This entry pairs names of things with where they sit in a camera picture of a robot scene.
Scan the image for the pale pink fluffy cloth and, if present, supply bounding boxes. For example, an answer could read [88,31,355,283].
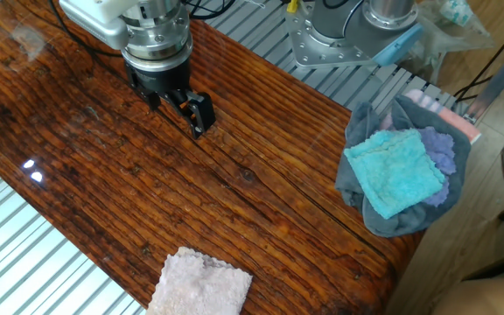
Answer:
[145,246,254,315]

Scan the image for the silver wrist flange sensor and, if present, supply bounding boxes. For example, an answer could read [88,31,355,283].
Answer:
[120,0,194,73]

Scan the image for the teal printed packet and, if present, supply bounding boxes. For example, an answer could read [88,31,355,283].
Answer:
[438,0,474,28]

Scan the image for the pink striped cloth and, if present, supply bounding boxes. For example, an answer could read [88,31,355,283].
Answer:
[379,88,482,145]

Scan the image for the turquoise fluffy cloth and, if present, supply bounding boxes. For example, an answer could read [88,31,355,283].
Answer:
[343,128,446,221]

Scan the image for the grey towel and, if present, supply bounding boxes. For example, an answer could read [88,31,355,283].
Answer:
[334,94,473,239]

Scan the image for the black wall cables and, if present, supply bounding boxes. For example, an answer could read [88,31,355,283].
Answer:
[451,11,504,104]

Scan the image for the black chair base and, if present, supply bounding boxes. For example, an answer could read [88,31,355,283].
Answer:
[460,192,504,282]

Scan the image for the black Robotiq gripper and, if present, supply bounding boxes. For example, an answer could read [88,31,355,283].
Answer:
[123,57,217,141]

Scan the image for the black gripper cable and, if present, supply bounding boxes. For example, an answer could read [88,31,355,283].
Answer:
[47,0,237,59]

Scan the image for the clear plastic bag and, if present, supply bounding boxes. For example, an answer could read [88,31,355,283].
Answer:
[390,0,496,85]

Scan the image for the aluminium frame post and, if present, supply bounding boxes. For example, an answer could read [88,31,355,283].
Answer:
[462,39,504,124]

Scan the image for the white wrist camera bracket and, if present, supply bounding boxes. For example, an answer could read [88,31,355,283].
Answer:
[58,0,148,51]

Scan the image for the glossy wood grain table cover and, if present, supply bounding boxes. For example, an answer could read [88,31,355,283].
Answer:
[0,0,424,315]

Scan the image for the purple fluffy cloth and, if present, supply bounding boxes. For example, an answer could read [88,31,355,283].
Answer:
[416,126,458,208]

